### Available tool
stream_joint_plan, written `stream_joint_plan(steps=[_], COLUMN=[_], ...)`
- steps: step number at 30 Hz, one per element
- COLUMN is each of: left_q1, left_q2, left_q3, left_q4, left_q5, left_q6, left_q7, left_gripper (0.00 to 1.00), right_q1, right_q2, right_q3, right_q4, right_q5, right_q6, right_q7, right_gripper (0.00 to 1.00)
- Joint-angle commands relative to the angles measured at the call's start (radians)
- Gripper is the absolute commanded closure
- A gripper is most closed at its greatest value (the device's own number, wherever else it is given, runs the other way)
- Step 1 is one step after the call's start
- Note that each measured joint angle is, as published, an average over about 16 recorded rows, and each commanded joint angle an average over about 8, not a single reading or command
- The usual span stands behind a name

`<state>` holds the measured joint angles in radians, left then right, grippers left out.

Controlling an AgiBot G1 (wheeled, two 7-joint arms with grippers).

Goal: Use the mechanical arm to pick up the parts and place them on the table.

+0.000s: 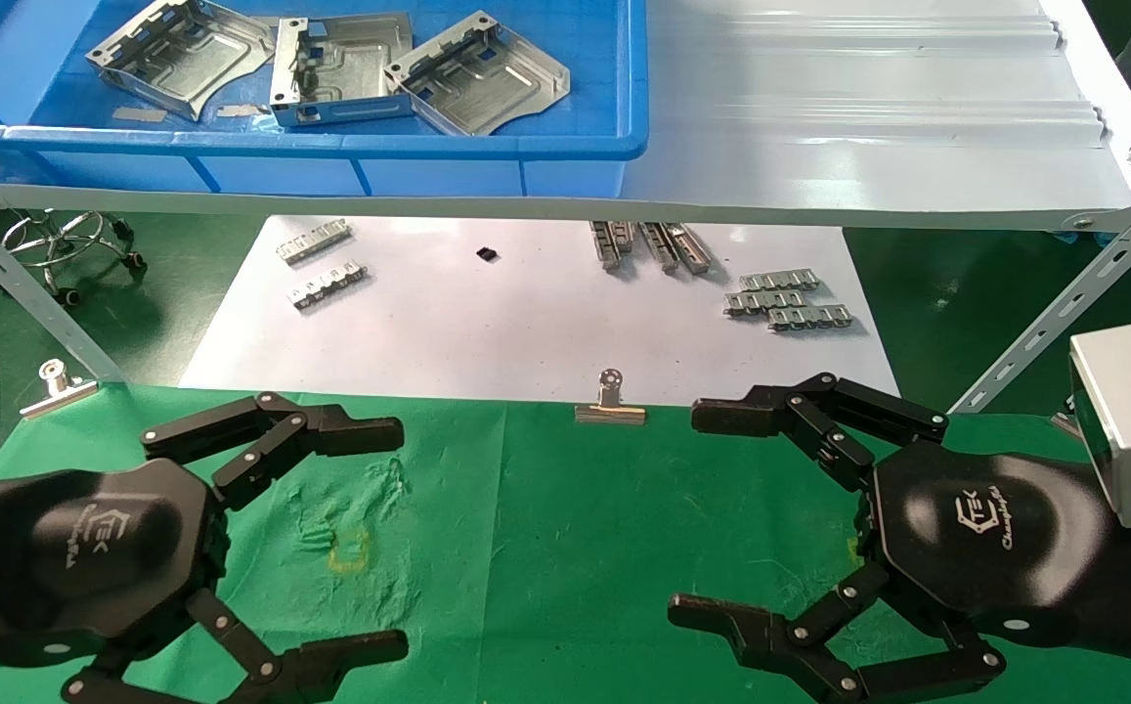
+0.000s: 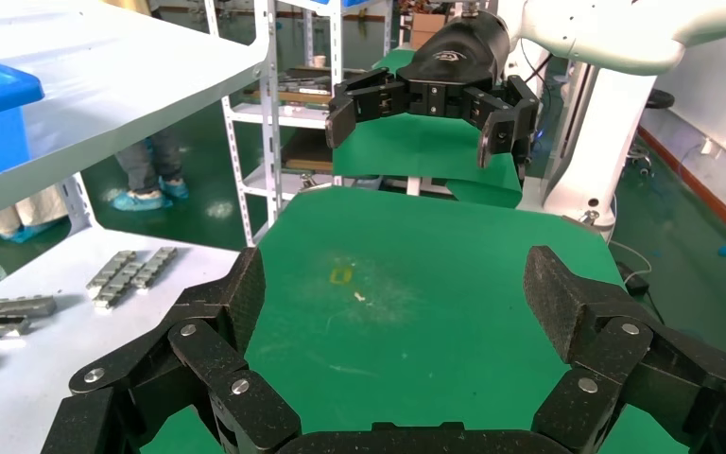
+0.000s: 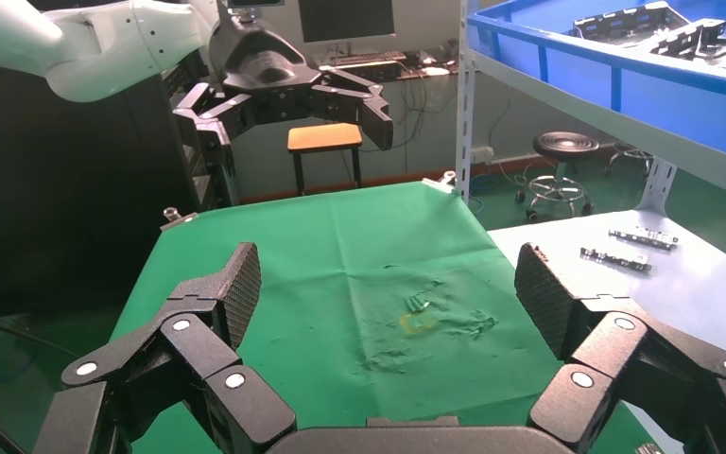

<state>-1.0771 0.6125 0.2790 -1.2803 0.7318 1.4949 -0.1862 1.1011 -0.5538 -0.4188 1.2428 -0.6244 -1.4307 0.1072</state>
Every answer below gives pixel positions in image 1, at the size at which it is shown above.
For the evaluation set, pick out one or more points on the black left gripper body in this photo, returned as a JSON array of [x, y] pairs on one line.
[[86, 557]]

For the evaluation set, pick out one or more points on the silver binder clip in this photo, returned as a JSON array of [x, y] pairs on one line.
[[57, 391], [610, 411]]

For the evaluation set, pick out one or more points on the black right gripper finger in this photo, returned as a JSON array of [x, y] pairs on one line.
[[761, 636], [731, 416]]

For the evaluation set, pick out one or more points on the blue plastic bin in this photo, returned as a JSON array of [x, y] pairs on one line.
[[330, 156]]

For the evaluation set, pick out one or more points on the notched silver metal strip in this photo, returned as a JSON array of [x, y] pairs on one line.
[[763, 302], [327, 286], [778, 282], [809, 318], [313, 242]]

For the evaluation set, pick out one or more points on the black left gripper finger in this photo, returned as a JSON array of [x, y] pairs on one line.
[[350, 432], [350, 655]]

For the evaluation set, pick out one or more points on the perforated grey metal strut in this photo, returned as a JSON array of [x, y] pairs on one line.
[[1064, 303], [27, 284]]

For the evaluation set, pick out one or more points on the white metal shelf panel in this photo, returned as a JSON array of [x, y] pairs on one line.
[[868, 98]]

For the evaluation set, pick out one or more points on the silver sheet metal bracket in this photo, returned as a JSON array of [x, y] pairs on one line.
[[350, 59], [184, 59], [477, 83]]

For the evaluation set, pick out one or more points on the small black part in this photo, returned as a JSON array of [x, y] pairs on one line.
[[487, 254]]

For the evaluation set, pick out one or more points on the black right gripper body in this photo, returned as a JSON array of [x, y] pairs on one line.
[[976, 548]]

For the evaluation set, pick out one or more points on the green cloth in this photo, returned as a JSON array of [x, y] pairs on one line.
[[526, 587]]

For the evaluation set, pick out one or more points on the white paper sheet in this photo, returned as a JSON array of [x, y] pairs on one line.
[[526, 323]]

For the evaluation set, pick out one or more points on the grey metal rail part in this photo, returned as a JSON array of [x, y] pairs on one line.
[[611, 244], [674, 247]]

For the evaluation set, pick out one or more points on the chrome stool base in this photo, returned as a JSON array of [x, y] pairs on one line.
[[66, 240]]

